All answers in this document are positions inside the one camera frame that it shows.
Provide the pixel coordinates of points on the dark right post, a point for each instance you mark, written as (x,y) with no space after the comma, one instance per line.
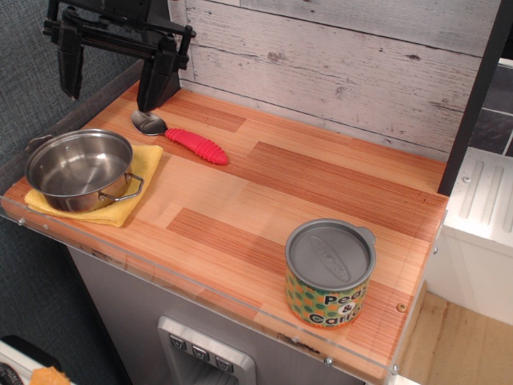
(492,54)

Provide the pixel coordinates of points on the peas and carrots toy can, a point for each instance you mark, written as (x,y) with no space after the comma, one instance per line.
(328,267)

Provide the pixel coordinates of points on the orange object bottom left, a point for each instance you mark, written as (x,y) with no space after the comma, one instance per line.
(48,376)

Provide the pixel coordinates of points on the clear acrylic edge guard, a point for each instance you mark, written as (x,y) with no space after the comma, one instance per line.
(200,288)

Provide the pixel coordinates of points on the stainless steel pot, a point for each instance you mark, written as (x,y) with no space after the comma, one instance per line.
(84,170)

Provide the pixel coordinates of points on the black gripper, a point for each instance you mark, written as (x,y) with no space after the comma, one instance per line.
(139,29)

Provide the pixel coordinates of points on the white toy sink unit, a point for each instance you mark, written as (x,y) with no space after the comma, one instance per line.
(471,262)

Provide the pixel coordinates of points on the grey toy fridge cabinet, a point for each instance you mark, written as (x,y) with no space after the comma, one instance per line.
(132,305)

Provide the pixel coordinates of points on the silver dispenser panel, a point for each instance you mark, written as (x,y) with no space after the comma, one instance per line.
(195,358)

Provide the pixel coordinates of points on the red handled metal spoon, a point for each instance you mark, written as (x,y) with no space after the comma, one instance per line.
(150,124)

